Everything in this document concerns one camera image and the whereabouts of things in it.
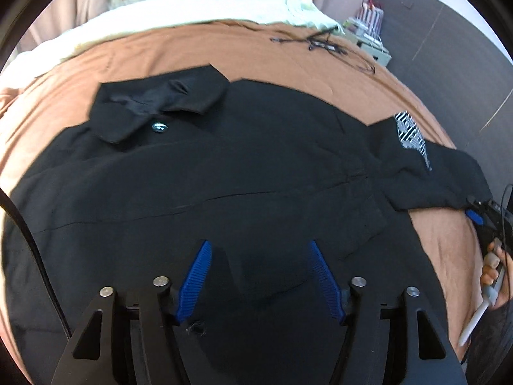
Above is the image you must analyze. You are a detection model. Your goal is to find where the tangle of black cords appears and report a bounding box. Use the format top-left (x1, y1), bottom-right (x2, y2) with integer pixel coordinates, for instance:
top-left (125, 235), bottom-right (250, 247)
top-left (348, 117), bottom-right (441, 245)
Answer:
top-left (270, 26), bottom-right (375, 75)

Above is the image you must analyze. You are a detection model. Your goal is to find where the beige cabinet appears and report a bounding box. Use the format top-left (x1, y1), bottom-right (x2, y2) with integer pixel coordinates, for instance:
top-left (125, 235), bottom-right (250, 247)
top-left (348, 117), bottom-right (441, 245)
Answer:
top-left (345, 16), bottom-right (391, 67)

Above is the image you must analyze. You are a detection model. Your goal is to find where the thick black cable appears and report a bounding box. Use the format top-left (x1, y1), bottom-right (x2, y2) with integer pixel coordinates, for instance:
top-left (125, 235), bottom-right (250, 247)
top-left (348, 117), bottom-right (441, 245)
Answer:
top-left (0, 190), bottom-right (73, 341)

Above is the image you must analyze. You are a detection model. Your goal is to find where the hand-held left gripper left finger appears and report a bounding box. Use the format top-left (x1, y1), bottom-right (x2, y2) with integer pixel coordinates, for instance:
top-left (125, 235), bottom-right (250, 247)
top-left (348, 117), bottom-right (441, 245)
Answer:
top-left (50, 240), bottom-right (213, 385)

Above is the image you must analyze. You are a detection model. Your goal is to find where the pale green quilt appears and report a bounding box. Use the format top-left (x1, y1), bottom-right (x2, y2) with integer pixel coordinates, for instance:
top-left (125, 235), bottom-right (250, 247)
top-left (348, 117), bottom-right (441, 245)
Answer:
top-left (16, 0), bottom-right (345, 65)

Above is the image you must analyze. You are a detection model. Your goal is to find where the black polo shirt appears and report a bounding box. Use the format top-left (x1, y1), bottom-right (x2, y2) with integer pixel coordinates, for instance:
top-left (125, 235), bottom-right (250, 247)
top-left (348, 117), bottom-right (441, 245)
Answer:
top-left (0, 64), bottom-right (493, 385)

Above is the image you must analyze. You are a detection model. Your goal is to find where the striped gift bag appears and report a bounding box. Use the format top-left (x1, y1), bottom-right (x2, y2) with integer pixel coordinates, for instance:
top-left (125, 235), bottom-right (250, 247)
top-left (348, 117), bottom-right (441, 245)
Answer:
top-left (357, 0), bottom-right (385, 29)

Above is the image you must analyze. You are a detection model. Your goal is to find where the thin black cable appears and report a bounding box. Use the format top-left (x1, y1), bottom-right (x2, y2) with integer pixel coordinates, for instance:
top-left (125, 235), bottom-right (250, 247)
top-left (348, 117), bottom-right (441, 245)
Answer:
top-left (498, 184), bottom-right (513, 251)

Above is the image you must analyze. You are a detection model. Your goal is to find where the person's right hand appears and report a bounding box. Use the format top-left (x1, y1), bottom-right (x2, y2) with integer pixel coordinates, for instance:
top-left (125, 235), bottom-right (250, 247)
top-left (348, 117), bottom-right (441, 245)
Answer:
top-left (481, 246), bottom-right (513, 309)

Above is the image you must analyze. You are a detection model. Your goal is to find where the orange bed sheet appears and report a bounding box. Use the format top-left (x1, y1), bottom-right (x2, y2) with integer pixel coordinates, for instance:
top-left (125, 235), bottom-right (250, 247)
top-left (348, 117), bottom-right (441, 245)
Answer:
top-left (0, 20), bottom-right (490, 370)

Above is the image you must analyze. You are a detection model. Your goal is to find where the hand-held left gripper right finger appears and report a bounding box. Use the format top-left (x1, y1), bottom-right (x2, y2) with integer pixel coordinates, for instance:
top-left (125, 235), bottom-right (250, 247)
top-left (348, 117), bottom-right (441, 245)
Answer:
top-left (307, 240), bottom-right (467, 385)

